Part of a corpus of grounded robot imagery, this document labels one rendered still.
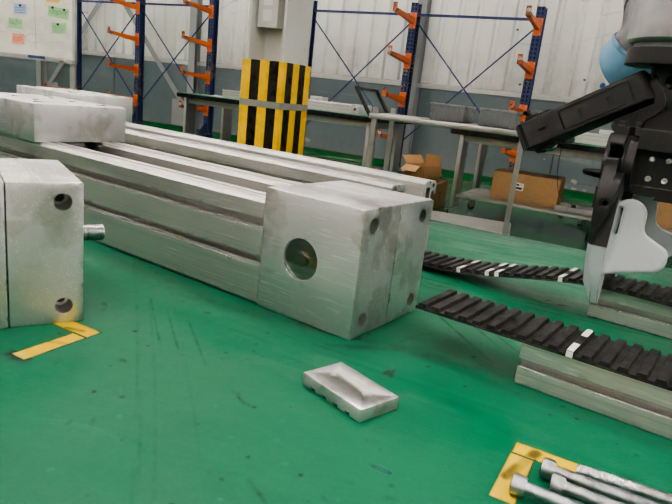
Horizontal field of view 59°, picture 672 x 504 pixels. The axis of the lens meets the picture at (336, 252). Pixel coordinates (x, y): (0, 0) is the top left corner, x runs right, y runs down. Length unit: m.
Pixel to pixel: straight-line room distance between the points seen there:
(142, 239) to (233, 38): 9.89
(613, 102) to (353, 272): 0.27
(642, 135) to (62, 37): 5.79
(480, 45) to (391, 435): 8.19
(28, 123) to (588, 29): 7.75
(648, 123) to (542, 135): 0.08
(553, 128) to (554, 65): 7.65
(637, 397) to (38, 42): 6.06
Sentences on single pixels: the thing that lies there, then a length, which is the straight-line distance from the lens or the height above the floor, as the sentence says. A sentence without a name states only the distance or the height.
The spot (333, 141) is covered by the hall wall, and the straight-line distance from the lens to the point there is 9.24.
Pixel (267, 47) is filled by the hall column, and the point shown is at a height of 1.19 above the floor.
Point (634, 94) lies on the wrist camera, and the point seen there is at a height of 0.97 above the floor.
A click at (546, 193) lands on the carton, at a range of 5.38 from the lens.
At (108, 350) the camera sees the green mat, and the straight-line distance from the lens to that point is 0.40.
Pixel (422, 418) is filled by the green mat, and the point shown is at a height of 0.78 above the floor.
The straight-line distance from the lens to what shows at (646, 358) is 0.41.
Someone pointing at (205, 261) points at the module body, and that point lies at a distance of 0.51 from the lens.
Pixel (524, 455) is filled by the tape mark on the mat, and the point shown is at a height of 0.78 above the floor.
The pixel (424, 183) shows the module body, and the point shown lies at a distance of 0.67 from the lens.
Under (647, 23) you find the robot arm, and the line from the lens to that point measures 0.55.
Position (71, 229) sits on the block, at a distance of 0.42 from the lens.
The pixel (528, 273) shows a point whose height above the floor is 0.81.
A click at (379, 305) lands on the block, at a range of 0.45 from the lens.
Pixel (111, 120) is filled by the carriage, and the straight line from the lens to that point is 0.75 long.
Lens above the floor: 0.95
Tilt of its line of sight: 15 degrees down
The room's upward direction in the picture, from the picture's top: 6 degrees clockwise
